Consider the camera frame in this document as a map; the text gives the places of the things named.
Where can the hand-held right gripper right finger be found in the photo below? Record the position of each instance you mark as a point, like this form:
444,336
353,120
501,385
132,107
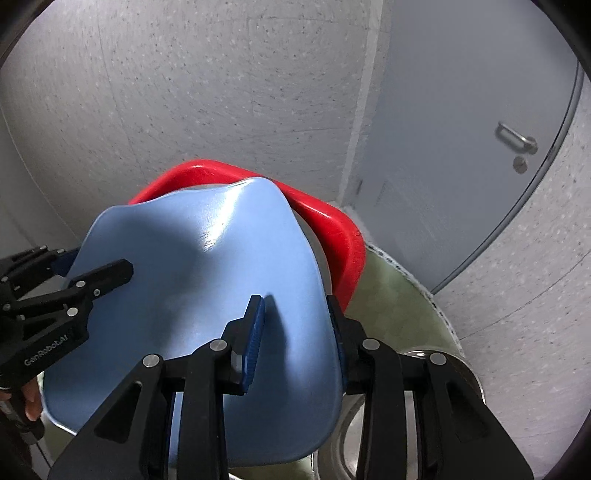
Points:
336,330

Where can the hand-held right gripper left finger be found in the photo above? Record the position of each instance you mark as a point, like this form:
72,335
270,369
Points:
253,339

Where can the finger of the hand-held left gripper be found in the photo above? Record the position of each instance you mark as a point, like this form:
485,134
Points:
62,263
108,274

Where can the blue plastic plate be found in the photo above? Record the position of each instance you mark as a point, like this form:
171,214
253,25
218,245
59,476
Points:
184,258

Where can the person's left hand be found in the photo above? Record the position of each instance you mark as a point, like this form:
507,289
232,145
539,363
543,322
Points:
31,399

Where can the red plastic plate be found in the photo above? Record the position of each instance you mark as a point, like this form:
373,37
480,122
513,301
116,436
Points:
332,226

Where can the stainless steel bowl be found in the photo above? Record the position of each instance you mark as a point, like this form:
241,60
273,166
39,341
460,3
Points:
344,443

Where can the grey door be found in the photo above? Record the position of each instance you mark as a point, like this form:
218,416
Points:
438,138

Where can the round door lock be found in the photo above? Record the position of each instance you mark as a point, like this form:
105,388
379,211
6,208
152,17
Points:
521,165

